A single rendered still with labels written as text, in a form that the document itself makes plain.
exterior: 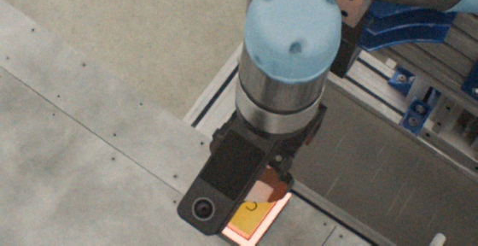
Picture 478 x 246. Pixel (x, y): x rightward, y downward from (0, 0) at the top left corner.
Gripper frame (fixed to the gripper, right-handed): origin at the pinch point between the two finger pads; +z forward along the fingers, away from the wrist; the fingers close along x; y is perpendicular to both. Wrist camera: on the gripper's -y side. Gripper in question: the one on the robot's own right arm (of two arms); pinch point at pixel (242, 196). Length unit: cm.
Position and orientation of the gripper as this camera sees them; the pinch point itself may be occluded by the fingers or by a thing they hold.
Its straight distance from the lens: 116.0
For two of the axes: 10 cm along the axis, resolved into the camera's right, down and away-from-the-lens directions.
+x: -8.2, -5.4, 2.0
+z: -0.6, 4.1, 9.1
